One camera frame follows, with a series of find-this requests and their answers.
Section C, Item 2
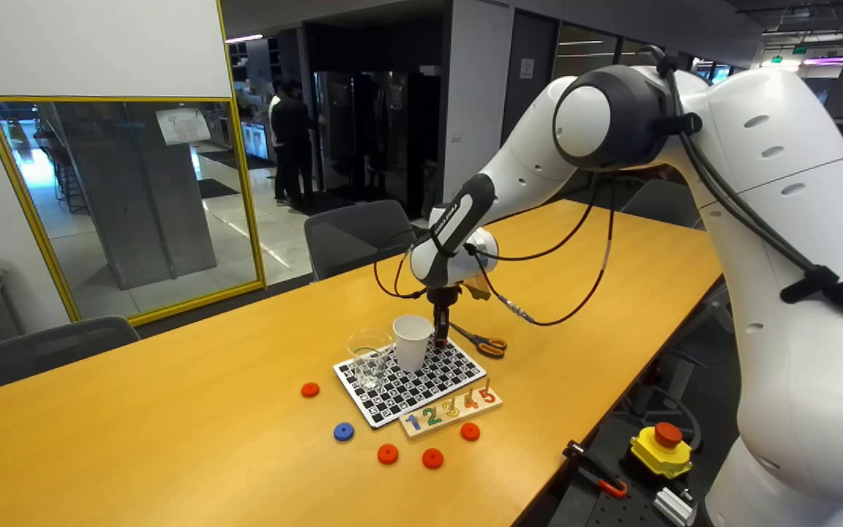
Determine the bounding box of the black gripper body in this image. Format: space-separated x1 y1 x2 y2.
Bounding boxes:
424 277 464 318

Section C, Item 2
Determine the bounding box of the white paper cup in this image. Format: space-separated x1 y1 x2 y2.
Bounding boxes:
389 312 436 375

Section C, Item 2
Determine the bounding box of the black white checkered marker board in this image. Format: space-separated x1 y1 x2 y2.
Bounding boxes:
332 334 493 432

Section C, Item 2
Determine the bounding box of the wooden number peg board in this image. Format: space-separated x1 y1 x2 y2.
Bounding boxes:
399 382 505 439

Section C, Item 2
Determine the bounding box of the dark grey office chair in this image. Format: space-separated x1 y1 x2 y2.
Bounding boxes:
0 312 142 403
303 196 423 283

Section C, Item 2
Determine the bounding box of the black red hand tool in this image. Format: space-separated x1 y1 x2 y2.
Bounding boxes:
562 439 633 504

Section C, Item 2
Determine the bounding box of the person in dark clothes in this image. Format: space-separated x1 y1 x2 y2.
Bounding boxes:
269 82 316 214

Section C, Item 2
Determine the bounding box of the yellow red emergency stop button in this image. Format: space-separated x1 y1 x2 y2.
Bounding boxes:
629 419 696 483

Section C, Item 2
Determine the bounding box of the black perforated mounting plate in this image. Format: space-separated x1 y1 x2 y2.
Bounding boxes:
537 426 727 527

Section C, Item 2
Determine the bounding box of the silver metal block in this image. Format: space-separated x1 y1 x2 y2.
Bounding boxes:
652 483 702 527

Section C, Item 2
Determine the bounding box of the white paper sign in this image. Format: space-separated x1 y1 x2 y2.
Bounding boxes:
156 104 215 148

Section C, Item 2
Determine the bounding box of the wide white board panel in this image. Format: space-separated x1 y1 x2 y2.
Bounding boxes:
0 0 235 103

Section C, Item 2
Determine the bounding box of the black cable with metal connector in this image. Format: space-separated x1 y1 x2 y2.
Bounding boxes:
478 201 622 331

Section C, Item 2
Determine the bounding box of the thin black cable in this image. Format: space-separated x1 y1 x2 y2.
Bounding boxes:
369 183 607 300

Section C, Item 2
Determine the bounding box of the thick black cable harness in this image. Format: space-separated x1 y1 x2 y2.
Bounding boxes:
651 43 843 344

